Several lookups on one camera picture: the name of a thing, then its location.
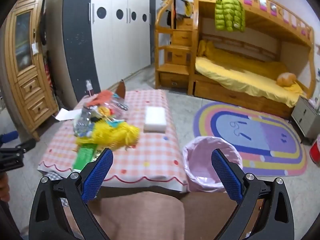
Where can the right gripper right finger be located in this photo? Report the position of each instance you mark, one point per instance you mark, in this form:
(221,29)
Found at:
(275,218)

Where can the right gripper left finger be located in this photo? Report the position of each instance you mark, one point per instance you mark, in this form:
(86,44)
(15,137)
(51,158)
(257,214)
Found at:
(48,219)

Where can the green cardboard box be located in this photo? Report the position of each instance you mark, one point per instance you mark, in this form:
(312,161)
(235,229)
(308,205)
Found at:
(84,155)

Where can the yellow mesh net bag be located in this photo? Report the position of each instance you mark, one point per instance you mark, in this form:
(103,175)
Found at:
(103,134)

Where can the orange mesh net bag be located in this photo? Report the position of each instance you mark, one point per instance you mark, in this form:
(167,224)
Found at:
(103,97)

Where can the clear plastic packaging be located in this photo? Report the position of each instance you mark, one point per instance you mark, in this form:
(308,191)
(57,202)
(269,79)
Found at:
(111,112)

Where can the white foam block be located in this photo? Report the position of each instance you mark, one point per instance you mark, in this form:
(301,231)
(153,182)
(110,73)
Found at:
(155,119)

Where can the pink lined trash bin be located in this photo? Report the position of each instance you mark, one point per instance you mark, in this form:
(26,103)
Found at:
(198,167)

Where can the left hand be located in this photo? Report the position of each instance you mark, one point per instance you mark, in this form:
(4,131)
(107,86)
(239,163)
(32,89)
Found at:
(4,188)

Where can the white paper sheet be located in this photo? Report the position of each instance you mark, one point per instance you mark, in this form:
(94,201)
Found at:
(64,114)

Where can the rainbow oval rug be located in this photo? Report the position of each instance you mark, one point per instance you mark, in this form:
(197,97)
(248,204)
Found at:
(268,145)

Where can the red bucket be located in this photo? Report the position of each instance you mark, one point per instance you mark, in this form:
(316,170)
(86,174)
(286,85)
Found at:
(315,151)

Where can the white spray bottle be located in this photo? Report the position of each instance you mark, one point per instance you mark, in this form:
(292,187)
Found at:
(89,88)

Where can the grey nightstand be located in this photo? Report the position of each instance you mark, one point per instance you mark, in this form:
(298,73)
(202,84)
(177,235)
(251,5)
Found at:
(307,119)

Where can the wooden glass door cabinet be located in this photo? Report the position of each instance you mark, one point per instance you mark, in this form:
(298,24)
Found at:
(24,63)

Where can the pink checkered tablecloth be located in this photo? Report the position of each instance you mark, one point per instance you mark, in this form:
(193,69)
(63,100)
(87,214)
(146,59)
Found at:
(156,159)

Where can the brown paper disc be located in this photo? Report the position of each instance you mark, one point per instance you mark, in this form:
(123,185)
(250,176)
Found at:
(121,89)

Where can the orange plush pillow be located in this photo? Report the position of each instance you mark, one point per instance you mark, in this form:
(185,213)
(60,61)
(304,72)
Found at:
(286,79)

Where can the yellow bed sheet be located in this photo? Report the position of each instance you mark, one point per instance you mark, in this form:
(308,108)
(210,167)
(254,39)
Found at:
(240,74)

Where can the wooden bunk bed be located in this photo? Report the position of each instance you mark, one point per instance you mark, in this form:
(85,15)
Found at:
(284,26)

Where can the white wardrobe with dots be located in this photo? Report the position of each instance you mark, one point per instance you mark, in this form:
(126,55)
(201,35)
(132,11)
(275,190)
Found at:
(120,37)

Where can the wooden stair drawers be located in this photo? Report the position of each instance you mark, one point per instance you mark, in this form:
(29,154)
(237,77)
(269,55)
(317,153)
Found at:
(173,37)

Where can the green puffer jacket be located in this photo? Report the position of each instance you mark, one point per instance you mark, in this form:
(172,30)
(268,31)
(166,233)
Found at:
(230,16)

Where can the clothes pile on stairs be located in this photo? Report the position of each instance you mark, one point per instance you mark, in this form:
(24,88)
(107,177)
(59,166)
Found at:
(183,7)

